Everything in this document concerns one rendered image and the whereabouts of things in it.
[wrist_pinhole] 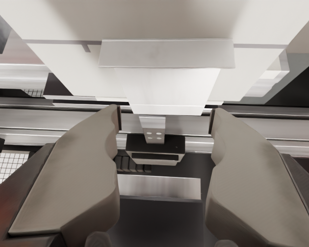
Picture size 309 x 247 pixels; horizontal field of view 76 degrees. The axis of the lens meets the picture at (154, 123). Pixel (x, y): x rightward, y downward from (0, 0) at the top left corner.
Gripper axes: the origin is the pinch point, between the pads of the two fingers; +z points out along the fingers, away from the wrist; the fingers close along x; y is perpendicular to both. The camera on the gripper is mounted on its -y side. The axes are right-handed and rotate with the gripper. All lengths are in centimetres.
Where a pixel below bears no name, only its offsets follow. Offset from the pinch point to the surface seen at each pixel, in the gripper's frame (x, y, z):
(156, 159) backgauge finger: -1.2, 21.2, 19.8
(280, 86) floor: 119, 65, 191
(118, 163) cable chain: -12.8, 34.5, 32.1
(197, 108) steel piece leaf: 3.7, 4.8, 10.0
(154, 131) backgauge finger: -1.5, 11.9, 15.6
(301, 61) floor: 113, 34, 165
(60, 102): -12.8, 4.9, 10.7
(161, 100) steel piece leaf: -0.4, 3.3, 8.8
